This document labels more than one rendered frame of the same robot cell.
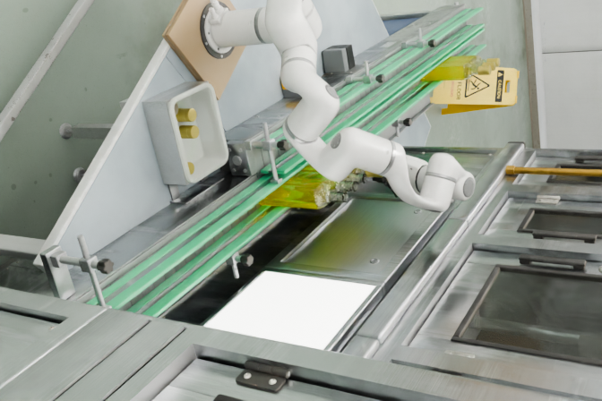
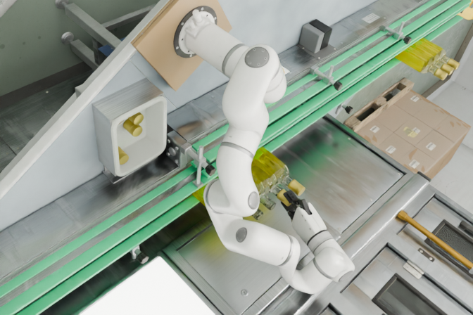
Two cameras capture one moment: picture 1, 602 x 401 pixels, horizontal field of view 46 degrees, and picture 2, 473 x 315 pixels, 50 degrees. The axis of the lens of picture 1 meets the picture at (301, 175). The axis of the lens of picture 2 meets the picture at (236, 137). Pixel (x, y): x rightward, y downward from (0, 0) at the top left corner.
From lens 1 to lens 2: 1.00 m
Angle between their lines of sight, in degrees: 25
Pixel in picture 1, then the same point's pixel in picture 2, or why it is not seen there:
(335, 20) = not seen: outside the picture
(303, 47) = (249, 133)
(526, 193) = (400, 253)
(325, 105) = (241, 213)
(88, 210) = (13, 195)
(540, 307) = not seen: outside the picture
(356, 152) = (253, 255)
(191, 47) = (158, 53)
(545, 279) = not seen: outside the picture
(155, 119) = (100, 122)
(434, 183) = (314, 275)
